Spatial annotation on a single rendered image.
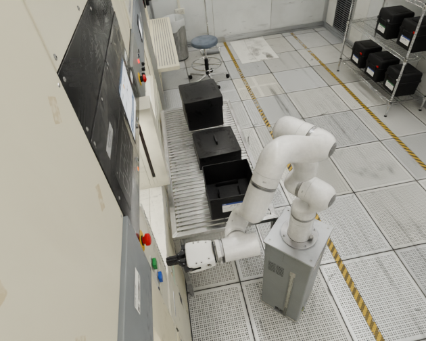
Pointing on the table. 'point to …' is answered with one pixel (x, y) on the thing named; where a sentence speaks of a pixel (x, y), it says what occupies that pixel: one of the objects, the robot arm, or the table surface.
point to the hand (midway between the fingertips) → (172, 260)
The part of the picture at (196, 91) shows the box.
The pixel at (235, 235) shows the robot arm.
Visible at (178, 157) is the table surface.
